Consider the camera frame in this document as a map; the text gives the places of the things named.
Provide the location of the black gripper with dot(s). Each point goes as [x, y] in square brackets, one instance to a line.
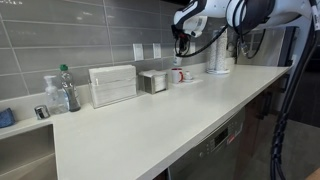
[181, 35]

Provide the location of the small white espresso cup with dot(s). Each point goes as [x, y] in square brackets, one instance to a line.
[188, 75]

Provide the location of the tall patterned paper cup stack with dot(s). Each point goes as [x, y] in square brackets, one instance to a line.
[213, 53]
[222, 53]

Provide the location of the white round cup tray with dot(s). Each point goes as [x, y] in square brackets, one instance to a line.
[218, 71]

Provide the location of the white paper mat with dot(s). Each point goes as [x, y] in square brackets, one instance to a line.
[193, 82]

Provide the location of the white napkin stack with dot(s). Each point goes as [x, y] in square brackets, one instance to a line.
[160, 81]

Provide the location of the metal napkin holder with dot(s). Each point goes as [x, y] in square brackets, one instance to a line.
[145, 85]

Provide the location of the clear acrylic towel holder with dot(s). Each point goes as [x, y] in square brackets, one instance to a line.
[113, 96]

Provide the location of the stainless steel dishwasher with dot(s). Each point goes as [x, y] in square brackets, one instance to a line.
[206, 150]

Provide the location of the dark wood cabinet front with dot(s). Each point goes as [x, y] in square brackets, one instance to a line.
[253, 140]

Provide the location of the green capped dish soap bottle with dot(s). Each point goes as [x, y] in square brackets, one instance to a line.
[71, 93]

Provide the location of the clear pump soap dispenser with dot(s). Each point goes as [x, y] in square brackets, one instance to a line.
[55, 100]

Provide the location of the grey sink basin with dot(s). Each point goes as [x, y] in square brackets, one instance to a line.
[26, 153]

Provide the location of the blue sponge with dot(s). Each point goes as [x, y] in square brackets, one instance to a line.
[5, 118]

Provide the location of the shiny panel black frame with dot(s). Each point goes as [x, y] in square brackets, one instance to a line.
[268, 50]

